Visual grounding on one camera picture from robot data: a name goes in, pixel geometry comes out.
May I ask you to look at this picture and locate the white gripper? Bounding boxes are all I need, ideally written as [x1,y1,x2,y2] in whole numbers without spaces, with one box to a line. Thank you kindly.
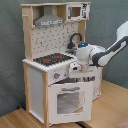
[69,63,97,78]

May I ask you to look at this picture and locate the white oven door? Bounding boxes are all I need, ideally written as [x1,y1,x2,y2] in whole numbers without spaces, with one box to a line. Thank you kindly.
[48,82,93,124]

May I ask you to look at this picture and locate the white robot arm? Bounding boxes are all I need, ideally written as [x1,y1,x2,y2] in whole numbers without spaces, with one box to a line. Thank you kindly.
[75,21,128,67]

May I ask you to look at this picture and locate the wooden toy kitchen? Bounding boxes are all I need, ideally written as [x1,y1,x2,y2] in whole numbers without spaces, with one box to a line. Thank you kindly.
[20,1,106,126]

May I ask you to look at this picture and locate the metal toy sink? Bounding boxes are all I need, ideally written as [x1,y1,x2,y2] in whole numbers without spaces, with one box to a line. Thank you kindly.
[65,49,77,55]

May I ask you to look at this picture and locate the black stovetop red burners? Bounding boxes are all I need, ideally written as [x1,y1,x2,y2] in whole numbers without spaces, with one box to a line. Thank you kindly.
[34,53,71,66]

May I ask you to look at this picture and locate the black toy faucet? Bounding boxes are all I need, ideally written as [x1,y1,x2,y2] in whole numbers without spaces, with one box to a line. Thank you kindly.
[67,33,82,49]

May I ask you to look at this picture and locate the white toy microwave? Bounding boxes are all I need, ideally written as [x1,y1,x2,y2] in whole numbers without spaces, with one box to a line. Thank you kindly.
[66,3,90,21]

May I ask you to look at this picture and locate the grey range hood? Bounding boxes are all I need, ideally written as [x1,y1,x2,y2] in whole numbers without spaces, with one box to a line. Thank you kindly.
[35,6,64,27]

